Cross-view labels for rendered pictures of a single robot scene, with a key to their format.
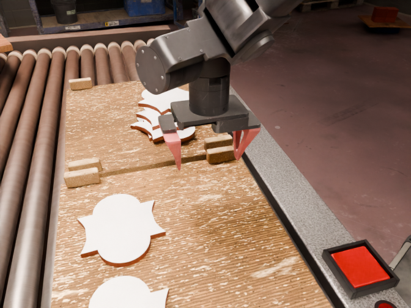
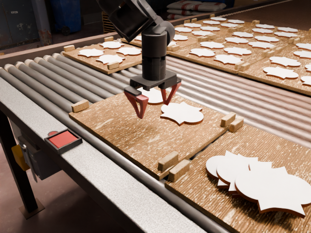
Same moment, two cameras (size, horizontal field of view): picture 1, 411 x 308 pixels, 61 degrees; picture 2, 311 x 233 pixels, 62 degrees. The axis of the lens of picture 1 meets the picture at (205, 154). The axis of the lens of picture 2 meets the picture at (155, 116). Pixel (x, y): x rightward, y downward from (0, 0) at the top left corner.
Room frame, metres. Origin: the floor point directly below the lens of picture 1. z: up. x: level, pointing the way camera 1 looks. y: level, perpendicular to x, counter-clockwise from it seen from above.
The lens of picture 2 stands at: (0.96, -0.29, 1.36)
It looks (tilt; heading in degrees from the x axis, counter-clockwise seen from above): 31 degrees down; 150
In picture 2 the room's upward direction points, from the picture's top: straight up
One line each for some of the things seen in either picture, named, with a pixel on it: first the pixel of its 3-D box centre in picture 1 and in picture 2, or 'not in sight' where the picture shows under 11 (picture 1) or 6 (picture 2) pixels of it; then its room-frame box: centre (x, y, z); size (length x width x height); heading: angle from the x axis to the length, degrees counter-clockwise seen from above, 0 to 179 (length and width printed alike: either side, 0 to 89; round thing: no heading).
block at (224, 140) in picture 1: (218, 143); (179, 170); (0.60, -0.03, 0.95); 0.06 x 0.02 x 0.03; 107
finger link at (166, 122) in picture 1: (186, 142); (163, 90); (0.44, 0.03, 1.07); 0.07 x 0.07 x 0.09; 16
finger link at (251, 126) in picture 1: (230, 135); (143, 100); (0.46, -0.04, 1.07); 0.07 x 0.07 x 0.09; 16
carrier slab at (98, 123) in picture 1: (140, 117); (286, 188); (0.75, 0.16, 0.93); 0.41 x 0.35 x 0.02; 17
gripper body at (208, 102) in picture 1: (208, 95); (153, 68); (0.45, 0.00, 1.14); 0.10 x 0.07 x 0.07; 106
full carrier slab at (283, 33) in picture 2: not in sight; (275, 30); (-0.26, 1.37, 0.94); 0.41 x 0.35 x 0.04; 17
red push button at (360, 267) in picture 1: (358, 267); (63, 140); (0.32, -0.22, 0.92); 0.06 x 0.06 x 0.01; 16
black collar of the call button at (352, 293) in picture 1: (358, 267); (63, 140); (0.32, -0.22, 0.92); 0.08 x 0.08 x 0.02; 16
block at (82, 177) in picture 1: (82, 177); (228, 119); (0.49, 0.23, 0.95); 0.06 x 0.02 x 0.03; 106
